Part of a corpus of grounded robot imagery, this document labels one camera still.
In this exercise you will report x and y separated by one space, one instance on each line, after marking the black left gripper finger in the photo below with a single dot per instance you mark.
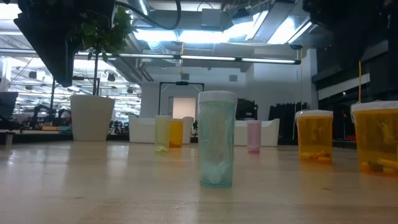
71 59
57 59

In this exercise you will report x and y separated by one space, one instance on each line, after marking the yellow-green pill bottle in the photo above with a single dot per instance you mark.
162 133

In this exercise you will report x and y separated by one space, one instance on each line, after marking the orange pill bottle white cap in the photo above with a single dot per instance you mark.
314 137
376 137
177 133

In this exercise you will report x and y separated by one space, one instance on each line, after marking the teal pill bottle white cap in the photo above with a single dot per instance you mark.
217 140

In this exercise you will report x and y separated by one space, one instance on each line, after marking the white translucent plastic bin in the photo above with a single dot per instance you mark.
270 133
143 130

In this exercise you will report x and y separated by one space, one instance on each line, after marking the pink pill bottle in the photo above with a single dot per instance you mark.
254 137

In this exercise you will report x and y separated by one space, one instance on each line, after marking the green leafy potted plant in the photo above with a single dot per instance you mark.
105 34

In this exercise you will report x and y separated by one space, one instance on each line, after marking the white plant pot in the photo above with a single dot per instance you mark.
91 118

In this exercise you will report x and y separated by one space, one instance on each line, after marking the black monitor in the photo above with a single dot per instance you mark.
7 104

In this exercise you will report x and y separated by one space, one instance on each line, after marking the black curtain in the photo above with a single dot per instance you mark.
287 124

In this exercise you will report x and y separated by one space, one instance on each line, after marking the long ceiling light strip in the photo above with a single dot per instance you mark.
205 58

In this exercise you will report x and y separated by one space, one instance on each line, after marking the black machine cabinet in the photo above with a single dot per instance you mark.
247 109

